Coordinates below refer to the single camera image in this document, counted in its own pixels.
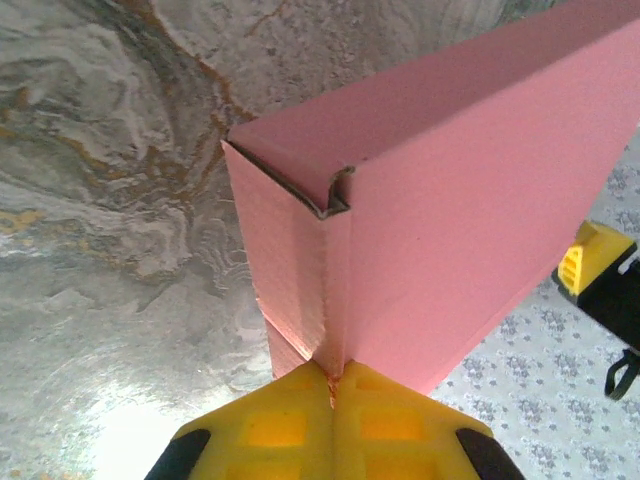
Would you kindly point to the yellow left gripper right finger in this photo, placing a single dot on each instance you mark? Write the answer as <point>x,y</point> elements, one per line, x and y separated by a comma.
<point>410,435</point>

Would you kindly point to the pink paper box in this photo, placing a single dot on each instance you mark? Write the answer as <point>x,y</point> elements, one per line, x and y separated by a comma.
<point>450,200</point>

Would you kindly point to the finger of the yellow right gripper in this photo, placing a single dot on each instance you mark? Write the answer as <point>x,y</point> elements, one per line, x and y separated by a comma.
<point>595,255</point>

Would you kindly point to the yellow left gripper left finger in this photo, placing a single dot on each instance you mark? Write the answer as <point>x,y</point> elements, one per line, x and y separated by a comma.
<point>260,435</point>

